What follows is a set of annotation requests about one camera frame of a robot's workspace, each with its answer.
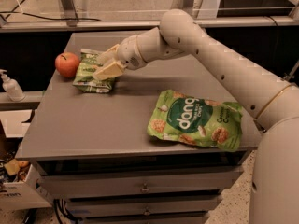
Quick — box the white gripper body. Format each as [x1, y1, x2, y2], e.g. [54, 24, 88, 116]
[117, 35, 147, 70]

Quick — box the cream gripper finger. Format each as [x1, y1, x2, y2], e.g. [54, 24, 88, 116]
[93, 62, 126, 80]
[96, 44, 119, 64]

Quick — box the green jalapeno chip bag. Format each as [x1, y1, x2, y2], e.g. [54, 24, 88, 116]
[73, 49, 115, 93]

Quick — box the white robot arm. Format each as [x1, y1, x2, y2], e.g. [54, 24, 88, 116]
[93, 9, 299, 224]

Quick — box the red apple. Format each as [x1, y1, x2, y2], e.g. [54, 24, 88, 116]
[55, 52, 80, 78]

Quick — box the green dang rice chips bag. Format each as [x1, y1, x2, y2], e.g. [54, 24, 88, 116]
[147, 90, 242, 152]

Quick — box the grey drawer cabinet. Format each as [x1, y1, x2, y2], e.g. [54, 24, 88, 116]
[15, 30, 266, 224]

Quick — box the white pump bottle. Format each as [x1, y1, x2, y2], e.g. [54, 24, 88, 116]
[0, 69, 25, 102]

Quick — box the white cardboard box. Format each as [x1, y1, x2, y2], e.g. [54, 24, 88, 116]
[0, 109, 52, 212]

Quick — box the black cable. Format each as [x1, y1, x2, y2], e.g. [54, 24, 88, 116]
[0, 0, 101, 22]

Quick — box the top drawer metal handle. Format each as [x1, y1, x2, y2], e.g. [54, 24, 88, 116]
[140, 183, 150, 193]

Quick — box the drawer metal handle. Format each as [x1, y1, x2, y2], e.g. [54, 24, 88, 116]
[140, 183, 150, 193]
[143, 208, 151, 216]

